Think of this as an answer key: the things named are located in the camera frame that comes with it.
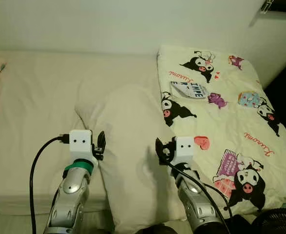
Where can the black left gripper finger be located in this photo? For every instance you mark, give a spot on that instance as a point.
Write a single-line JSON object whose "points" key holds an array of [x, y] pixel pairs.
{"points": [[102, 140]]}

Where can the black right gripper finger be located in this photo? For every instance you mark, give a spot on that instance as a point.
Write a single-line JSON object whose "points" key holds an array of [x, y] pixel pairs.
{"points": [[159, 147]]}

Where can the cream white pillow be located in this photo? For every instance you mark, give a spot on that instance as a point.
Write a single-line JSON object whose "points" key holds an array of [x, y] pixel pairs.
{"points": [[133, 146]]}

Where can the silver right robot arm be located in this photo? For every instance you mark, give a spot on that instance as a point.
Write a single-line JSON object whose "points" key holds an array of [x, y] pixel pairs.
{"points": [[196, 200]]}

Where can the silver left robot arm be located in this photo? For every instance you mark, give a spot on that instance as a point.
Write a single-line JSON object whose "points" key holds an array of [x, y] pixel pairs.
{"points": [[72, 195]]}

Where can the cartoon print cream quilt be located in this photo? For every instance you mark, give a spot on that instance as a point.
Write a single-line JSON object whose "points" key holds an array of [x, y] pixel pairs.
{"points": [[230, 122]]}

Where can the cream bed sheet mattress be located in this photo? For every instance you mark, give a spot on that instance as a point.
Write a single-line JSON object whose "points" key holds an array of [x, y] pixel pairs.
{"points": [[35, 107]]}

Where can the black round fan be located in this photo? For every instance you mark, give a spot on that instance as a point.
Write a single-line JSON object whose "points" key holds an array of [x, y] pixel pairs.
{"points": [[279, 222]]}

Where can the metal window latch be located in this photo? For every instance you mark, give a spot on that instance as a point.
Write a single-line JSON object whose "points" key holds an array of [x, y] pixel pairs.
{"points": [[266, 6]]}

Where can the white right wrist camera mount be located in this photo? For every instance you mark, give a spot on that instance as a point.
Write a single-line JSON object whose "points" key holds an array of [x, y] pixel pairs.
{"points": [[183, 148]]}

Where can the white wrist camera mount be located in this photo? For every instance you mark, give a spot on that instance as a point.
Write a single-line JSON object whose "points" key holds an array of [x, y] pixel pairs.
{"points": [[183, 148], [80, 141]]}

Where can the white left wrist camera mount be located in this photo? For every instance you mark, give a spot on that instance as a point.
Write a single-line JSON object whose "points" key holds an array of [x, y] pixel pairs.
{"points": [[80, 141]]}

